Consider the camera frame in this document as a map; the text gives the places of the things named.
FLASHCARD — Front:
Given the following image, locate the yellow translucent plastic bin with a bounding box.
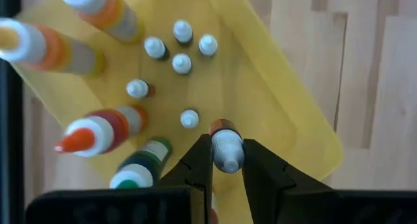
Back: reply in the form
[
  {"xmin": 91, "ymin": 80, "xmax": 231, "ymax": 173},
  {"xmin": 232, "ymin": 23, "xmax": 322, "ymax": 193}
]
[{"xmin": 11, "ymin": 0, "xmax": 345, "ymax": 224}]

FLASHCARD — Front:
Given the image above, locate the large green food colouring bottle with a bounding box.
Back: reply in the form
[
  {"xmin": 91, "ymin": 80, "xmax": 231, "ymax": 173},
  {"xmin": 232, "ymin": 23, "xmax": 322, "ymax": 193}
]
[{"xmin": 109, "ymin": 136, "xmax": 173, "ymax": 189}]

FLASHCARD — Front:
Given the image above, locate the large orange food colouring bottle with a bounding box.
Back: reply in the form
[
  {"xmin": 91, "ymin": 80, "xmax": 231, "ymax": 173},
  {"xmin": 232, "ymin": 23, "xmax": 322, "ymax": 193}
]
[{"xmin": 53, "ymin": 105, "xmax": 149, "ymax": 159}]

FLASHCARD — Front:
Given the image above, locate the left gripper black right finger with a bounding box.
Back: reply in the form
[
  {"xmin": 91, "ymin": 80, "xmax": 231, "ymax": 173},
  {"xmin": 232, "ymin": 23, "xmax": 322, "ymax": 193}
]
[{"xmin": 242, "ymin": 138, "xmax": 417, "ymax": 224}]

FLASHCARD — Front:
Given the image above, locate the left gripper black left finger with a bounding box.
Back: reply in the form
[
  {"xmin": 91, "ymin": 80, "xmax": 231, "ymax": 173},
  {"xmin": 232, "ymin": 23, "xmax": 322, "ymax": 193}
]
[{"xmin": 25, "ymin": 134, "xmax": 214, "ymax": 224}]

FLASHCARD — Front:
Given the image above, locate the small orange dropper bottle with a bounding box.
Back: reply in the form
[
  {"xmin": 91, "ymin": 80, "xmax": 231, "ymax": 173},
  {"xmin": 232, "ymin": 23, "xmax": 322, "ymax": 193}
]
[{"xmin": 210, "ymin": 119, "xmax": 246, "ymax": 175}]

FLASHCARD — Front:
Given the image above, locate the large yellow food colouring bottle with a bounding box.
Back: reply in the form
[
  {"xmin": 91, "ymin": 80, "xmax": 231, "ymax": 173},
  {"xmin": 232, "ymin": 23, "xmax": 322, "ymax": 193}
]
[
  {"xmin": 55, "ymin": 0, "xmax": 146, "ymax": 44},
  {"xmin": 0, "ymin": 18, "xmax": 107, "ymax": 77}
]

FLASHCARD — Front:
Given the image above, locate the black aluminium rig frame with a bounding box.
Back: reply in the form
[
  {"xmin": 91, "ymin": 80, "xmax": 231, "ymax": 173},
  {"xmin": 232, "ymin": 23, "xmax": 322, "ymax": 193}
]
[{"xmin": 0, "ymin": 0, "xmax": 23, "ymax": 224}]

